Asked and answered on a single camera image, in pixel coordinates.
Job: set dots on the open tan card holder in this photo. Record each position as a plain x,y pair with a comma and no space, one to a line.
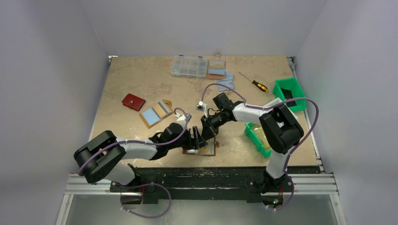
156,113

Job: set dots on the yellow black screwdriver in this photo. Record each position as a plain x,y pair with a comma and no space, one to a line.
259,85

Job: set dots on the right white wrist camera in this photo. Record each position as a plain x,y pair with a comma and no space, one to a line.
201,106

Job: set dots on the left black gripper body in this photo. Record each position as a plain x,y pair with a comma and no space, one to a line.
189,139

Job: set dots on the dark red card holder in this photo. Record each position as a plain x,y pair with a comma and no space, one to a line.
133,102

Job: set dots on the clear plastic organizer box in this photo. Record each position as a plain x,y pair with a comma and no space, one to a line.
189,67

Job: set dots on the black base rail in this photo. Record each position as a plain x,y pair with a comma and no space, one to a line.
204,183

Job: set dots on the open brown card holder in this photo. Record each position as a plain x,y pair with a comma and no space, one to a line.
216,69

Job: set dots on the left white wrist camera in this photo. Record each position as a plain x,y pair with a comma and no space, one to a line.
183,119

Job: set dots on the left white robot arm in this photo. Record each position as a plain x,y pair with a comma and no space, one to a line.
101,157

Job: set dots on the brown leather card holder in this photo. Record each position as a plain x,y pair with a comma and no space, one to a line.
209,150

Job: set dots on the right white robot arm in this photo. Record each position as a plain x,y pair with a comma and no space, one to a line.
281,128

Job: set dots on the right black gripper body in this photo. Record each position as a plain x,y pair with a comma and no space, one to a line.
207,128

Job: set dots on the green bin with cards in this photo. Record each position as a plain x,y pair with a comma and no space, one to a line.
257,135

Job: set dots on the blue transparent card sleeve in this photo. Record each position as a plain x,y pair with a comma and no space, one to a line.
227,81

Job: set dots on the green bin far right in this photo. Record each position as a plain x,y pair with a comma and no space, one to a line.
290,88

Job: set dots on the aluminium frame rail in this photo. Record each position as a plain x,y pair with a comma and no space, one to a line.
304,184

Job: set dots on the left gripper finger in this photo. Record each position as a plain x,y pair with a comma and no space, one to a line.
197,139
191,147

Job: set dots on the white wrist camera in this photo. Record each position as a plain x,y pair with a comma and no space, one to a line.
183,119
201,106

